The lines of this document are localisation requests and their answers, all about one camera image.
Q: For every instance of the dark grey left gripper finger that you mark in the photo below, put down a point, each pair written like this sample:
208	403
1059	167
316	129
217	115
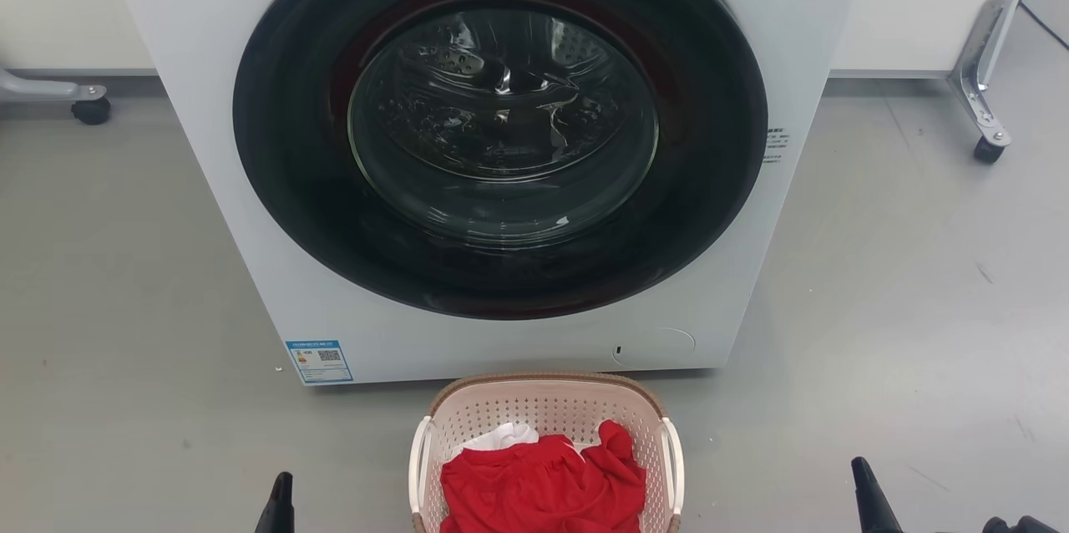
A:
278	508

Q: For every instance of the round black washing machine door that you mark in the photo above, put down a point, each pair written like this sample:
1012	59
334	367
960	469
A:
292	182

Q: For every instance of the round white filter cover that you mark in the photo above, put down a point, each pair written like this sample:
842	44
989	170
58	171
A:
656	347

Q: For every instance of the white garment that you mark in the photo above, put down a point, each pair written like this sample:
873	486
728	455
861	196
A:
501	436

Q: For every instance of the red garment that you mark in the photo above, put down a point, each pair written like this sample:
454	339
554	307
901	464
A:
543	487

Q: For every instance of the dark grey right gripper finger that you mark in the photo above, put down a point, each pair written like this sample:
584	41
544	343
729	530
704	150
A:
873	500

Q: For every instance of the black caster wheel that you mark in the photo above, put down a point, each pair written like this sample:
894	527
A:
989	150
91	111

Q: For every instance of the beige perforated laundry basket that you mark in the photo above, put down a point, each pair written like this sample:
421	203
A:
543	403

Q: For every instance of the grey metal frame leg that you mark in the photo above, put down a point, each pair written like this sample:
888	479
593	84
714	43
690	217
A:
42	88
981	65

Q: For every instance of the blue energy label sticker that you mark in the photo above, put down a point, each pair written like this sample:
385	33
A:
319	361

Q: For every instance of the white front-load washing machine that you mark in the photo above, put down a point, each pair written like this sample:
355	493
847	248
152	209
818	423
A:
192	98

